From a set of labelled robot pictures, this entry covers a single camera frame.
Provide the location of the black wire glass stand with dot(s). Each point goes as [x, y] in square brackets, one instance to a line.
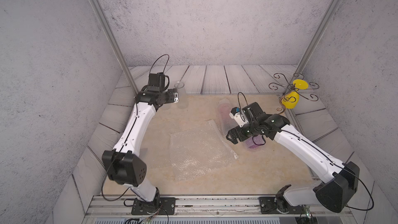
[275, 86]

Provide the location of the yellow plastic wine glass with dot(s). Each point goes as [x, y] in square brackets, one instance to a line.
[290, 100]

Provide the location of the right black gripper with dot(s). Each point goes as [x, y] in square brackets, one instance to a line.
[232, 135]

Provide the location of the pink bubble vase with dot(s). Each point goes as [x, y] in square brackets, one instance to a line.
[223, 113]

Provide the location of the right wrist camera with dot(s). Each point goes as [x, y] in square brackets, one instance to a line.
[238, 116]

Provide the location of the right aluminium corner post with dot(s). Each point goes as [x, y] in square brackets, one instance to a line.
[323, 24]

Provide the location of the aluminium rail frame front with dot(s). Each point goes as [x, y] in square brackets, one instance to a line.
[211, 209]

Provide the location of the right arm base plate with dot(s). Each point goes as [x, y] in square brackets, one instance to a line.
[273, 205]

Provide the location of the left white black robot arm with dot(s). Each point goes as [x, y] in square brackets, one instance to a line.
[123, 163]

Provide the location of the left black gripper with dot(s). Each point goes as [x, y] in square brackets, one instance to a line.
[173, 95]

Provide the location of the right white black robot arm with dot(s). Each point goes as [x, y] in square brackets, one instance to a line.
[339, 181]

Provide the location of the clear bubble vase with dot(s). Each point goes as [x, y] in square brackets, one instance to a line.
[182, 95]

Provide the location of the left aluminium corner post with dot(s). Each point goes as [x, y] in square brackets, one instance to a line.
[95, 4]

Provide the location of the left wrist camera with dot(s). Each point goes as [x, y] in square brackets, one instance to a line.
[158, 82]

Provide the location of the purple bubble wrapped vase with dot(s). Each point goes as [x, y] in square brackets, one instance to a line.
[254, 143]

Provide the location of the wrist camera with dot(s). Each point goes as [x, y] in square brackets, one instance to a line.
[158, 82]
[238, 116]

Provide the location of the aluminium corner post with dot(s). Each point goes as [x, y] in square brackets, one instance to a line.
[95, 4]
[323, 24]

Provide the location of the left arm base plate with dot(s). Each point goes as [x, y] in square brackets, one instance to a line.
[161, 206]

